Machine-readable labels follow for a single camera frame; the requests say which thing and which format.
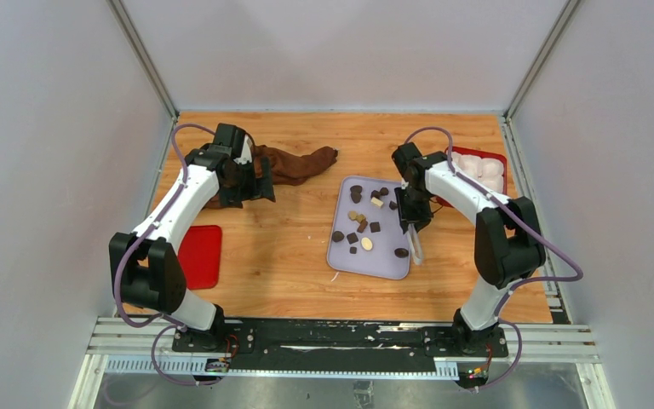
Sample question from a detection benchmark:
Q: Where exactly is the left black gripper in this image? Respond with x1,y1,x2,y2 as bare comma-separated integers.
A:
220,157,274,210

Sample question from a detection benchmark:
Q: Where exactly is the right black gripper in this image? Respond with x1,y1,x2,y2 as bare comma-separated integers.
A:
395,185,434,233

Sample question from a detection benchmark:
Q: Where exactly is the dark oval chocolate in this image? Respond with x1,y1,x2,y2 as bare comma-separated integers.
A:
394,248,410,258

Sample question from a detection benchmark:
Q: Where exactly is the red box with white liners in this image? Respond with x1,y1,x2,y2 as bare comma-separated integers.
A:
451,147,507,195

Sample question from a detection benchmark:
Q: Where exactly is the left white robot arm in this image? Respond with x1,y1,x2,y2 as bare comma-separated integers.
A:
108,124,276,352

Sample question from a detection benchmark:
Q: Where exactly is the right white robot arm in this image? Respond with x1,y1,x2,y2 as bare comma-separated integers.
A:
392,142,546,356

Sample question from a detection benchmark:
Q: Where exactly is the white chocolate upper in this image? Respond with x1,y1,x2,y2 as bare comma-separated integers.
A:
370,197,384,208

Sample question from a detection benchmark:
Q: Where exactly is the white oval chocolate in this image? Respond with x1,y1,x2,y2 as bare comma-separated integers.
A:
360,237,374,251

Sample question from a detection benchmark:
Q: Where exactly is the dark ridged chocolate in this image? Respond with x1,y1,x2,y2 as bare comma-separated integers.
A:
347,233,359,245

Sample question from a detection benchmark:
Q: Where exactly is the dark round chocolate left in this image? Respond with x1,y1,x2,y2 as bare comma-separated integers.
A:
331,231,344,243

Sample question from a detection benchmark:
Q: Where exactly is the brown cloth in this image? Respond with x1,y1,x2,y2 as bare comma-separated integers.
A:
205,143,340,210

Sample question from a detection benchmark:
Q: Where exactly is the lavender tray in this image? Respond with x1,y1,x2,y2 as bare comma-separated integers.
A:
326,176,410,280

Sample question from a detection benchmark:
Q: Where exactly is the red box lid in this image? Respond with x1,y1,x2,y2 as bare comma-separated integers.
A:
177,225,222,291

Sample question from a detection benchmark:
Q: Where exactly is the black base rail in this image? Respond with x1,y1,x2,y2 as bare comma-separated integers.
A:
172,318,508,373

